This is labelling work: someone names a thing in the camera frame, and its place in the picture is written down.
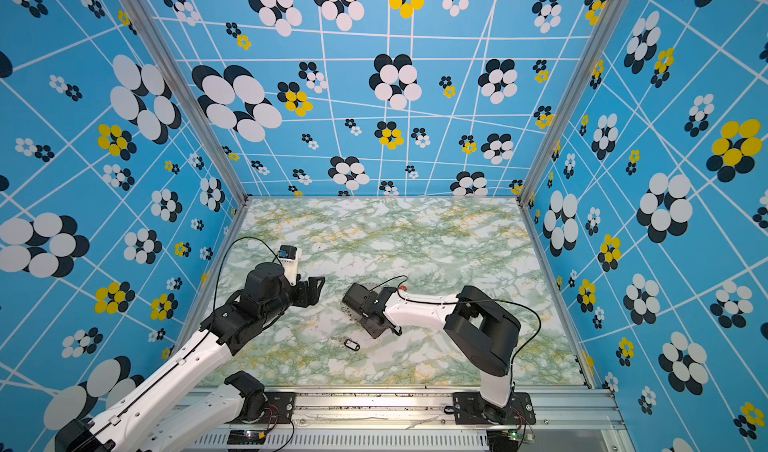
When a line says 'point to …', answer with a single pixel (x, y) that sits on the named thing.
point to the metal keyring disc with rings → (350, 314)
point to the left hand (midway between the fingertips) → (315, 276)
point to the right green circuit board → (507, 439)
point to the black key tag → (352, 344)
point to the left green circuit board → (246, 437)
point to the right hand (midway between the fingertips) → (380, 318)
